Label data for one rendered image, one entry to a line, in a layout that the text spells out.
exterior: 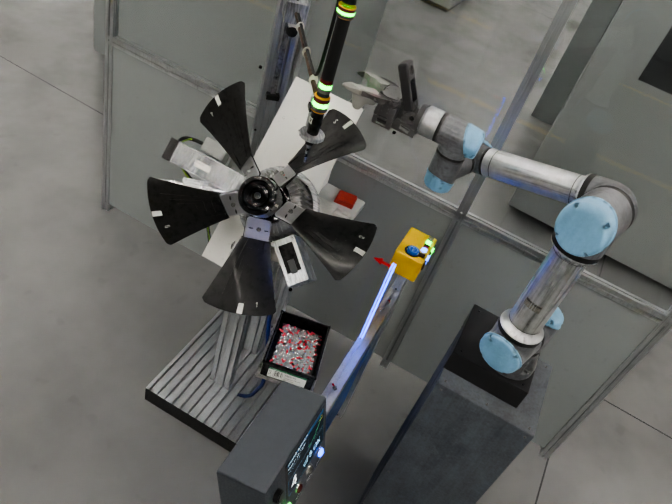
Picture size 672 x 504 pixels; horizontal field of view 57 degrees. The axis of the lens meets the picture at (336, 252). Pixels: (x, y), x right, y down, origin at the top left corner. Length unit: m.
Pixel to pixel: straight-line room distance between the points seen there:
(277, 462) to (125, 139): 2.26
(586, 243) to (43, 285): 2.48
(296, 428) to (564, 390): 1.79
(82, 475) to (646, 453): 2.63
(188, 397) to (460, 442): 1.22
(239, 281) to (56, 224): 1.79
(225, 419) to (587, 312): 1.51
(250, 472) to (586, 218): 0.84
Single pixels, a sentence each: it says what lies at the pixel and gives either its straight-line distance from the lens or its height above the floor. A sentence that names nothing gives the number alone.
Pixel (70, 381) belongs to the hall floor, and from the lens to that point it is 2.86.
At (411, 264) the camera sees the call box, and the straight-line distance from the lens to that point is 2.07.
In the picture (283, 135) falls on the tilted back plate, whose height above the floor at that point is 1.21.
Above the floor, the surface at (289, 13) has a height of 1.54.
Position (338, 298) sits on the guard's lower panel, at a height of 0.26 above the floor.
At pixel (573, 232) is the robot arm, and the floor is 1.65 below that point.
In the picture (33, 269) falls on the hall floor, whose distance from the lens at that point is 3.29.
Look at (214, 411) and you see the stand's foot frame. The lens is 2.72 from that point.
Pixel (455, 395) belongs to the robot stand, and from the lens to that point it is 1.85.
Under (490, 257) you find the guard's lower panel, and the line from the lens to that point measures 2.56.
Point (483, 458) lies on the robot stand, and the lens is 2.01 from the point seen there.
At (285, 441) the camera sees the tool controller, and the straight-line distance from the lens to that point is 1.29.
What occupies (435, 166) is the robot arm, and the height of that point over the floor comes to 1.56.
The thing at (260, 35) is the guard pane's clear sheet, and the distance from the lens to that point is 2.58.
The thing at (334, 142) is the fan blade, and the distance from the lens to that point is 1.86.
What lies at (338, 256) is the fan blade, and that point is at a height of 1.17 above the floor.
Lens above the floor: 2.34
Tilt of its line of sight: 40 degrees down
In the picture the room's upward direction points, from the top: 20 degrees clockwise
